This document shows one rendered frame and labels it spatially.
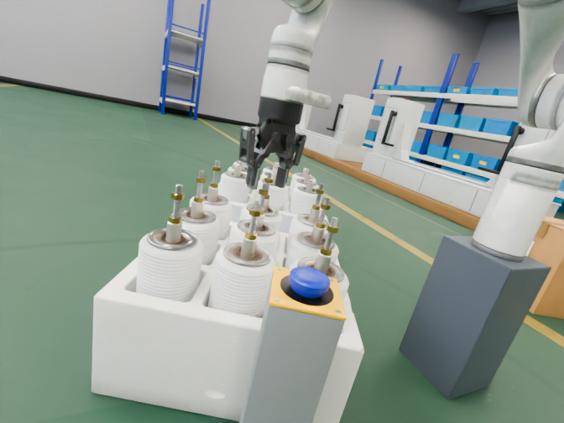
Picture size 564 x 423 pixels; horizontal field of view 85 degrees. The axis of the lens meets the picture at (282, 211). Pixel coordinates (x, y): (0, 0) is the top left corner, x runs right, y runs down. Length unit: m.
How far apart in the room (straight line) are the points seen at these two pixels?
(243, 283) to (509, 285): 0.47
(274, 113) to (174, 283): 0.30
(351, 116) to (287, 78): 3.21
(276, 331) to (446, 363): 0.52
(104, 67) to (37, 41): 0.93
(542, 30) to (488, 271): 0.39
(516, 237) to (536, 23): 0.34
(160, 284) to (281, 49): 0.39
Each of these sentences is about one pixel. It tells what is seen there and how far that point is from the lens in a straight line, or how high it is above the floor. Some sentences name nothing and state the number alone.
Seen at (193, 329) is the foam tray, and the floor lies 0.16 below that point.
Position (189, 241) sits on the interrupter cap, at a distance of 0.51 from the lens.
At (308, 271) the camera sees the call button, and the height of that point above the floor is 0.33.
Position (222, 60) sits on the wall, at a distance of 6.81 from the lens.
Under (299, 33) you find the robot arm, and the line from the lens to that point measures 0.54.
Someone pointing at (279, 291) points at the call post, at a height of 0.31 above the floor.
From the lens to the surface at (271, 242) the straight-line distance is 0.58.
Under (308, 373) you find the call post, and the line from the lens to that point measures 0.33.
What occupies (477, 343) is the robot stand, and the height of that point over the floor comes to 0.14.
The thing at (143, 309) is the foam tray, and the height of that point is 0.17.
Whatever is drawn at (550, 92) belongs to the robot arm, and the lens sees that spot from 0.71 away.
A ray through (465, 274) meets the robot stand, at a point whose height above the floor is 0.25.
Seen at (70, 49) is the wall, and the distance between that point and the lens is 6.66.
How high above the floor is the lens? 0.47
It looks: 18 degrees down
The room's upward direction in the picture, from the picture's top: 12 degrees clockwise
